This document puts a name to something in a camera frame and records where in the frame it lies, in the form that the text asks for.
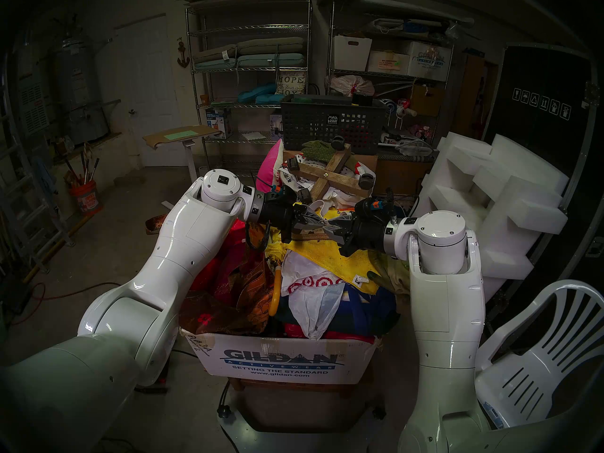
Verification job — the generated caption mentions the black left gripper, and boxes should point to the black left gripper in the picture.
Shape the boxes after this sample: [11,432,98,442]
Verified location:
[260,202,327,244]

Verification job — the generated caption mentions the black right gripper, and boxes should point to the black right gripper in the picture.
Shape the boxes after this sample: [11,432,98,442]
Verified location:
[326,214,388,258]

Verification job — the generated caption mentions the white strap wedge sandal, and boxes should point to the white strap wedge sandal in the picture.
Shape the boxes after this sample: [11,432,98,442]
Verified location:
[294,198,350,243]

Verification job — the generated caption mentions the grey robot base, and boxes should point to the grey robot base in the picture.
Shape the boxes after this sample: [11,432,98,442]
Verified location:
[216,384,387,453]

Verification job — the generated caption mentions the yellow towel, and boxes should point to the yellow towel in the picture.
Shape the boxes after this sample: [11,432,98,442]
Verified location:
[267,209,406,296]

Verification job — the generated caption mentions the wooden cross caster dolly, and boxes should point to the wooden cross caster dolly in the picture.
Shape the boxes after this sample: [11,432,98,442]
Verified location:
[286,136,377,206]

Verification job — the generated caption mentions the pink pillow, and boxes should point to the pink pillow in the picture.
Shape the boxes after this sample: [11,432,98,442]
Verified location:
[255,139,285,193]

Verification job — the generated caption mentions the beige green garden glove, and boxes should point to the beige green garden glove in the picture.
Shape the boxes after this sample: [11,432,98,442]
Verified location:
[367,252,411,297]

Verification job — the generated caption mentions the brown wooden chest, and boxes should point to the brown wooden chest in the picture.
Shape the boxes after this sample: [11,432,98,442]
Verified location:
[375,155,437,197]

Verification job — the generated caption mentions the green knit glove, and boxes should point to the green knit glove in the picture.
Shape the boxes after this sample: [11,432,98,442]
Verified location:
[301,140,359,170]

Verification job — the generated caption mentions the white red plastic bag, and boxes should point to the white red plastic bag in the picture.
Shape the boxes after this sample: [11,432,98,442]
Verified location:
[281,252,350,340]

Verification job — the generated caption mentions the blue fabric bag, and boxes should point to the blue fabric bag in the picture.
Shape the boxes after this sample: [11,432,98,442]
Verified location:
[278,287,402,337]

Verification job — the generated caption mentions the red orange tote bag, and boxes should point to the red orange tote bag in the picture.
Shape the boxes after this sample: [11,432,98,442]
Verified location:
[145,215,277,336]

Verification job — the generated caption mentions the grey clothes iron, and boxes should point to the grey clothes iron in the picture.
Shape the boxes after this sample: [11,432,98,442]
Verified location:
[394,138,435,158]

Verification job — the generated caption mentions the black mesh basket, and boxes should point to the black mesh basket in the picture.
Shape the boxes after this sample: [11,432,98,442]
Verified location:
[281,96,387,155]

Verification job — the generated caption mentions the red fabric bag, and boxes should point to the red fabric bag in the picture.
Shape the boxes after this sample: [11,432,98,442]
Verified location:
[283,322,378,345]

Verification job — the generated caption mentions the blue white product box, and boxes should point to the blue white product box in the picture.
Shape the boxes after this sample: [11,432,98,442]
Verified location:
[205,108,233,140]

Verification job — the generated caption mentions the large Gildan cardboard box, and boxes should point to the large Gildan cardboard box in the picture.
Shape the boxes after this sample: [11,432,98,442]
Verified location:
[182,329,380,386]

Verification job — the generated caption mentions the turquoise pillow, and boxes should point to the turquoise pillow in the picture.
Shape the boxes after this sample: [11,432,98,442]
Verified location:
[237,83,279,104]

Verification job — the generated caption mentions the white pink plastic bag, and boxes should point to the white pink plastic bag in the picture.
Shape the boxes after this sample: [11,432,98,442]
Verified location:
[330,75,376,97]

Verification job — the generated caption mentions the HOPE sign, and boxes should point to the HOPE sign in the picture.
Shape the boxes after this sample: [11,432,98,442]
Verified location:
[276,70,308,96]

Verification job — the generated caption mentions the brown cardboard box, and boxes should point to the brown cardboard box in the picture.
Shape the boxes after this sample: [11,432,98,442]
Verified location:
[410,84,446,117]

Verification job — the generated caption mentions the brown wooden stand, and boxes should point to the brown wooden stand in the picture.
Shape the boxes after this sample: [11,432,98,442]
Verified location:
[229,362,376,398]

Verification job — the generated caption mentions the pale teal seat cushion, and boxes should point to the pale teal seat cushion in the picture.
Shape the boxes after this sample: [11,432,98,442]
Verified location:
[194,53,307,71]

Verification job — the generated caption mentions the white box orange label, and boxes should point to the white box orange label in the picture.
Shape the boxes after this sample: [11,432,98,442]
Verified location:
[367,50,410,76]

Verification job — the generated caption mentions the white storage bin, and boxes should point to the white storage bin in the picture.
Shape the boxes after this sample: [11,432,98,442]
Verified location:
[333,34,373,72]

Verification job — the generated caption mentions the brown wooden cabinet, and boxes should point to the brown wooden cabinet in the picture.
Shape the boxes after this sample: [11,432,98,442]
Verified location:
[453,53,498,139]

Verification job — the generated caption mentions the olive seat cushion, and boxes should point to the olive seat cushion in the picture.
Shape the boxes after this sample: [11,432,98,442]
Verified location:
[193,37,306,64]

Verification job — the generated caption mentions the small Gildan cardboard box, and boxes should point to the small Gildan cardboard box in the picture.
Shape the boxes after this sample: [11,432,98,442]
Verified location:
[407,41,453,82]

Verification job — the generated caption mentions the white panel door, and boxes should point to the white panel door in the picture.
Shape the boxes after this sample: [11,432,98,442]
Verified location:
[115,14,189,168]

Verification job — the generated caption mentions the orange bucket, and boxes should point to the orange bucket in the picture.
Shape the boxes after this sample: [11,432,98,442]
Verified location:
[68,180,102,217]

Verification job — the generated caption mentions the white plastic chair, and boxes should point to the white plastic chair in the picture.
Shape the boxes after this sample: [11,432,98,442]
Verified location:
[474,280,604,431]

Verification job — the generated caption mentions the black flight case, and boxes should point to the black flight case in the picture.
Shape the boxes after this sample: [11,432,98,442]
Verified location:
[481,42,604,325]

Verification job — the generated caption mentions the grey water heater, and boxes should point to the grey water heater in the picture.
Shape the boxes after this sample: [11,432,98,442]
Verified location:
[54,37,110,146]

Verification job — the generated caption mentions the aluminium ladder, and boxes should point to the aluminium ladder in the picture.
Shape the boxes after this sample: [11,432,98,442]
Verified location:
[0,56,75,274]

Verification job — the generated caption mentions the grey furnace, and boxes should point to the grey furnace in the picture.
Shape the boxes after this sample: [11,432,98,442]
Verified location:
[17,70,52,136]

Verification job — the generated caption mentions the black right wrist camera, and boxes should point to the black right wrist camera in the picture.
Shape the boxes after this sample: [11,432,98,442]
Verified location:
[354,198,384,220]

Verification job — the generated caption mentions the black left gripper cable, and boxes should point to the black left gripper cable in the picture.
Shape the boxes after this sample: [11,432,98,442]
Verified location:
[245,221,272,250]

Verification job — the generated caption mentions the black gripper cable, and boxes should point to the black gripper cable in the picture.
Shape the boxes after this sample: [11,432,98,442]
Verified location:
[387,188,420,221]
[245,221,272,250]

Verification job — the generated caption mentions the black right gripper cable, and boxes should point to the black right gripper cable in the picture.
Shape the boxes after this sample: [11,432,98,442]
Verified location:
[387,188,420,221]

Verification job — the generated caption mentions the white foam packing frame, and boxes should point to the white foam packing frame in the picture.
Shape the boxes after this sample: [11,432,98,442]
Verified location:
[408,131,570,302]

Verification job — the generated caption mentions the chrome wire shelf rack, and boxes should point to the chrome wire shelf rack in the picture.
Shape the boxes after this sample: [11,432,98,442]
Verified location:
[327,0,456,141]
[185,0,314,176]

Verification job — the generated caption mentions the red black cable reel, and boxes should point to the red black cable reel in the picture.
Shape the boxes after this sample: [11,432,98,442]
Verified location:
[134,358,170,395]

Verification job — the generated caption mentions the red extension cord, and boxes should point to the red extension cord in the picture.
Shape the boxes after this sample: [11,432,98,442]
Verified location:
[9,281,121,327]

